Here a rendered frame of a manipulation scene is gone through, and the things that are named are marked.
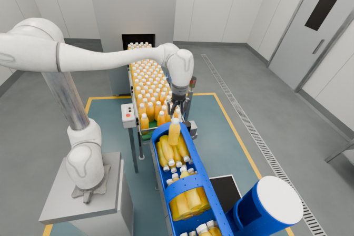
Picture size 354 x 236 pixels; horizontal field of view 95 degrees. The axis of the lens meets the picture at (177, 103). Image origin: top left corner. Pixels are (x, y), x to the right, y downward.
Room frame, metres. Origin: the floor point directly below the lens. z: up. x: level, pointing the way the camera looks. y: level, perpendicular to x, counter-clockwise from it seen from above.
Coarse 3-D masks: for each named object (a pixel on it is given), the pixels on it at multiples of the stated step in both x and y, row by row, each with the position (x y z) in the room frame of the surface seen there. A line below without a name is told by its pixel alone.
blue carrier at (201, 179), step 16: (160, 128) 0.73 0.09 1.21; (192, 144) 0.64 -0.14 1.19; (192, 160) 0.51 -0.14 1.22; (160, 176) 0.44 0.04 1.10; (192, 176) 0.41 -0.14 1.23; (176, 192) 0.33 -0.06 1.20; (208, 192) 0.34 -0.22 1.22; (176, 224) 0.23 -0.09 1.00; (192, 224) 0.25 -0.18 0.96; (224, 224) 0.21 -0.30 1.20
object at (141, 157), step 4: (128, 72) 1.90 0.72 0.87; (132, 96) 1.39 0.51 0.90; (132, 100) 1.42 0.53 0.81; (136, 112) 1.15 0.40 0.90; (136, 116) 1.09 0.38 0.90; (136, 128) 1.01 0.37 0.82; (140, 132) 0.90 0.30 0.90; (140, 136) 1.00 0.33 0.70; (140, 140) 0.84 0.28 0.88; (140, 144) 0.83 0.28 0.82; (144, 144) 1.16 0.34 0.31; (148, 144) 1.17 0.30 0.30; (140, 148) 1.13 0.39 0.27; (140, 152) 1.13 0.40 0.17; (140, 156) 1.13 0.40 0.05; (144, 156) 1.17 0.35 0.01
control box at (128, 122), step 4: (124, 104) 1.03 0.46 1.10; (128, 104) 1.04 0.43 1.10; (132, 104) 1.05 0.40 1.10; (132, 108) 1.00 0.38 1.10; (124, 112) 0.94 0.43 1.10; (128, 112) 0.95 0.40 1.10; (132, 112) 0.95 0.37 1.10; (124, 116) 0.89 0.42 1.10; (132, 116) 0.90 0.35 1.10; (124, 120) 0.85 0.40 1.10; (128, 120) 0.86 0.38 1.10; (132, 120) 0.87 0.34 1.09; (124, 124) 0.85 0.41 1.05; (128, 124) 0.86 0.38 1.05; (132, 124) 0.87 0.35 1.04; (124, 128) 0.85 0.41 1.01
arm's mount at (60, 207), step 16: (64, 160) 0.49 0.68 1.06; (112, 160) 0.52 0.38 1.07; (64, 176) 0.38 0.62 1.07; (112, 176) 0.42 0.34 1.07; (64, 192) 0.30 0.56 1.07; (112, 192) 0.33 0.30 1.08; (48, 208) 0.22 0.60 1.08; (64, 208) 0.22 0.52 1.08; (80, 208) 0.23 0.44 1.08; (96, 208) 0.24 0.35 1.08; (112, 208) 0.25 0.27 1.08; (48, 224) 0.16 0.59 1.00
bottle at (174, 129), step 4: (172, 124) 0.66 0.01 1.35; (176, 124) 0.66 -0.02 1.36; (172, 128) 0.65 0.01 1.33; (176, 128) 0.65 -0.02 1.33; (180, 128) 0.67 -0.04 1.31; (172, 132) 0.64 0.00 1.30; (176, 132) 0.64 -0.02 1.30; (172, 136) 0.63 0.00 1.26; (176, 136) 0.64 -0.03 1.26; (168, 140) 0.66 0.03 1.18; (172, 140) 0.63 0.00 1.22; (176, 140) 0.64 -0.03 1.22; (172, 144) 0.63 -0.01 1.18
